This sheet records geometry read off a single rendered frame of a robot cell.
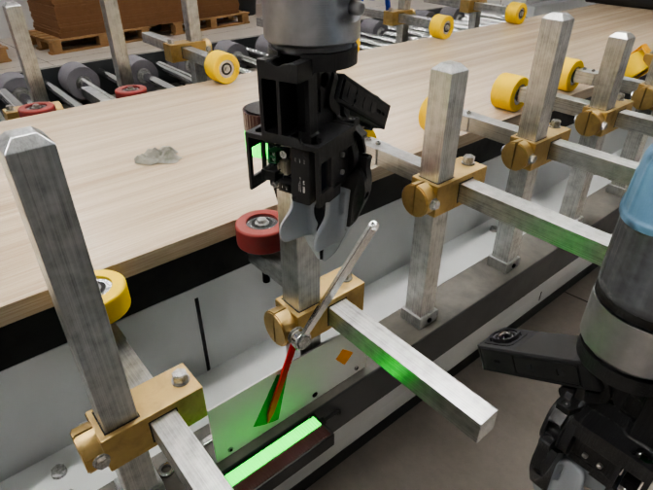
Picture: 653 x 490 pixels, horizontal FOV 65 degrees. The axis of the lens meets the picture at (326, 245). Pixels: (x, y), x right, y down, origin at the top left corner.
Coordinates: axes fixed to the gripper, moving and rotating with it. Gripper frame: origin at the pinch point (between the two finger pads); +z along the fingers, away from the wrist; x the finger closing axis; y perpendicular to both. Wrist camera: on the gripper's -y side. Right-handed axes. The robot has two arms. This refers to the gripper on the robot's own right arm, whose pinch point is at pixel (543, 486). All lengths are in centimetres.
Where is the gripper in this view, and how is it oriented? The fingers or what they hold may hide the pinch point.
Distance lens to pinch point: 58.9
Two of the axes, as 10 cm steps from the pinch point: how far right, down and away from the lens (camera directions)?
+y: 6.4, 4.2, -6.5
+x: 7.7, -3.5, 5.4
